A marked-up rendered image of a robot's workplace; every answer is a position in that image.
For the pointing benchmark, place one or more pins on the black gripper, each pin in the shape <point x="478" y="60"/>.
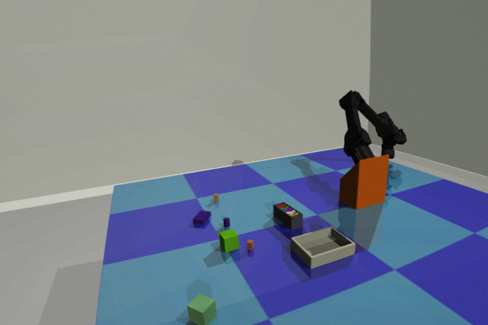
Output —
<point x="387" y="147"/>

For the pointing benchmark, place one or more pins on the green cube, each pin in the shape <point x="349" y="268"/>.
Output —
<point x="229" y="240"/>
<point x="202" y="310"/>

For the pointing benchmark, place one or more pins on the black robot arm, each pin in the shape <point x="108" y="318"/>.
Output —
<point x="356" y="140"/>

